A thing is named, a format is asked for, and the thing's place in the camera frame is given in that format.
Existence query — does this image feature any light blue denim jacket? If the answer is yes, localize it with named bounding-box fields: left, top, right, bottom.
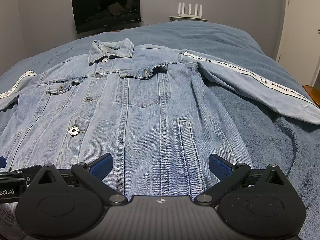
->
left=1, top=39, right=319, bottom=197

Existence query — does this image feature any blue fleece blanket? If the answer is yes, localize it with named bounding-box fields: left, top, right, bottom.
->
left=1, top=22, right=319, bottom=239

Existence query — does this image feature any orange wooden object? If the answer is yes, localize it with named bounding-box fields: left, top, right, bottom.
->
left=303, top=85, right=320, bottom=106

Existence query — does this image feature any white door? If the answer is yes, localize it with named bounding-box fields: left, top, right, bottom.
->
left=277, top=0, right=319, bottom=86

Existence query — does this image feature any white wifi router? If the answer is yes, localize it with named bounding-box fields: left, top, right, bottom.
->
left=178, top=2, right=202, bottom=20

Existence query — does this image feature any black monitor screen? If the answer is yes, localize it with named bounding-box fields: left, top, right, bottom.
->
left=72, top=0, right=141, bottom=34

